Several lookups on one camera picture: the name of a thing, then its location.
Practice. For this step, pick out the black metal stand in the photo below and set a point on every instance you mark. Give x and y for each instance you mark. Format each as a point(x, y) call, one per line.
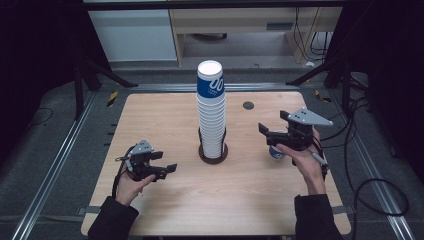
point(346, 86)
point(78, 90)

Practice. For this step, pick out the yellow black tape strip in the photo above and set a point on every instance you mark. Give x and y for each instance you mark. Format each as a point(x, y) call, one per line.
point(322, 97)
point(112, 98)

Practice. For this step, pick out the round black table grommet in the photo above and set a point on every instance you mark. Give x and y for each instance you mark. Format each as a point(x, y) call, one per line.
point(248, 105)

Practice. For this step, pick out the person's left hand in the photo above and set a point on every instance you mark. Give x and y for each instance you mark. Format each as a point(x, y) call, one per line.
point(128, 190)

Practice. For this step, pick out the black cup holder stand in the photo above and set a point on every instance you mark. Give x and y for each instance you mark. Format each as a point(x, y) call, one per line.
point(213, 161)

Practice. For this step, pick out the stack of paper cups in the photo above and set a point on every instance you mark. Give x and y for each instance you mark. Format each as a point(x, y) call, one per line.
point(211, 126)

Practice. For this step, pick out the person's right hand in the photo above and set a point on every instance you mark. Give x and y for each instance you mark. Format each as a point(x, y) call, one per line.
point(308, 166)

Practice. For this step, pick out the grey tape strip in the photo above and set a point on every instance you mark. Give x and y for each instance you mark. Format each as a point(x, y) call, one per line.
point(343, 209)
point(88, 210)

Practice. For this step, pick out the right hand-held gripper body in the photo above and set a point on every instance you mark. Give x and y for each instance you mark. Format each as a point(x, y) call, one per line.
point(300, 135)

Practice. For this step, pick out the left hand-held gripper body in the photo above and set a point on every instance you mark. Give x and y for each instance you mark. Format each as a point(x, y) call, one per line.
point(140, 165)

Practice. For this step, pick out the metal floor rail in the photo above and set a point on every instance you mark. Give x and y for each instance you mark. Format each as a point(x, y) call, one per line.
point(376, 186)
point(50, 173)
point(160, 87)

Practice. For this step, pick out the white cabinet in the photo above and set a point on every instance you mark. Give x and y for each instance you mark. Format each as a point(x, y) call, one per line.
point(133, 35)

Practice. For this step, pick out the blue and white paper cup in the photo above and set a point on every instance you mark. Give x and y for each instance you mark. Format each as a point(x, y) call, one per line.
point(275, 154)

